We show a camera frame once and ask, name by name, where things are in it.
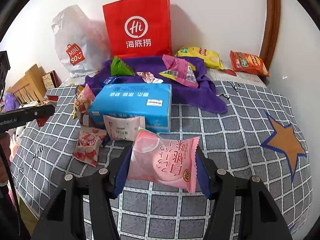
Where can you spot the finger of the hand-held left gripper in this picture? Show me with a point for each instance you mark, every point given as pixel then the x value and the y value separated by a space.
pixel 40 112

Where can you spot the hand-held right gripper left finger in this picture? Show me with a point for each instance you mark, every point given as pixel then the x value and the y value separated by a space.
pixel 122 170

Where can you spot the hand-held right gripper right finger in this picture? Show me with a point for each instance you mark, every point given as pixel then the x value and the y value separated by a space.
pixel 203 175

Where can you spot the red snack packet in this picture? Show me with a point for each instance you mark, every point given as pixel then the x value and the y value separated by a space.
pixel 41 122

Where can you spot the pale pink peach packet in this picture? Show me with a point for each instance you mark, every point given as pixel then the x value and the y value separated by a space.
pixel 162 160

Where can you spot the cream white snack packet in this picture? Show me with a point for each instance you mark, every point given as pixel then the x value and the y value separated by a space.
pixel 122 127

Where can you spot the white red fruit gummy packet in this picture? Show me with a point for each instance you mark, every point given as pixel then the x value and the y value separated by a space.
pixel 86 145

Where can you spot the pink mushroom print packet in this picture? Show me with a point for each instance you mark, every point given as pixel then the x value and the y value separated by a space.
pixel 84 102

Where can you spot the small blue snack packet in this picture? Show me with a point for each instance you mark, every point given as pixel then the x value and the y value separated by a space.
pixel 110 80

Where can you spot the green snack packet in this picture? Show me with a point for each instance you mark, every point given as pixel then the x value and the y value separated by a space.
pixel 120 67

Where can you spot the small pink candy packet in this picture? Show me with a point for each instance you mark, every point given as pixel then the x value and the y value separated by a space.
pixel 150 77

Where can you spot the magenta snack packet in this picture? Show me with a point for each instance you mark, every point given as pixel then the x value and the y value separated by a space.
pixel 177 66

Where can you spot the person's left hand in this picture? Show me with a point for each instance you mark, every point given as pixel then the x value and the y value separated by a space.
pixel 4 155

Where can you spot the white black dotted pillow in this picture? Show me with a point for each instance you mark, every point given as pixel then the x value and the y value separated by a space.
pixel 19 131

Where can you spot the purple plush toy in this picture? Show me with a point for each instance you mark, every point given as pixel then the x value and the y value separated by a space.
pixel 11 100

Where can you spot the patterned gift box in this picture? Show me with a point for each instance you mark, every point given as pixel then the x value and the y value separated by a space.
pixel 51 78

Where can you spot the grey checkered blanket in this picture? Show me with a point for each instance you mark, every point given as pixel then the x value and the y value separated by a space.
pixel 237 142

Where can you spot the blue tissue box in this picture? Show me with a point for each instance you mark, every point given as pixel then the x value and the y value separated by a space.
pixel 130 105

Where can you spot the purple towel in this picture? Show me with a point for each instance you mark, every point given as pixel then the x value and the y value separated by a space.
pixel 195 97

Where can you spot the white plastic shopping bag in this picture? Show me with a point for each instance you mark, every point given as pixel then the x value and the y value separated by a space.
pixel 75 35

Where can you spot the white printed bedsheet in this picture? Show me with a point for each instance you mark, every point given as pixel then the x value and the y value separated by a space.
pixel 240 78

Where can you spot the yellow chips bag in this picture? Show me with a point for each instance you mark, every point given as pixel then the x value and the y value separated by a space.
pixel 200 55

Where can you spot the orange chips bag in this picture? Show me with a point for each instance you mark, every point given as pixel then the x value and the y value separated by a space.
pixel 250 63

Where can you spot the red paper bag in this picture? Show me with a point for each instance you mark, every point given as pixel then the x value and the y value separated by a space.
pixel 137 12

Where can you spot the brown wooden door frame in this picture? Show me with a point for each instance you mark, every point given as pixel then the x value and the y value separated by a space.
pixel 271 17

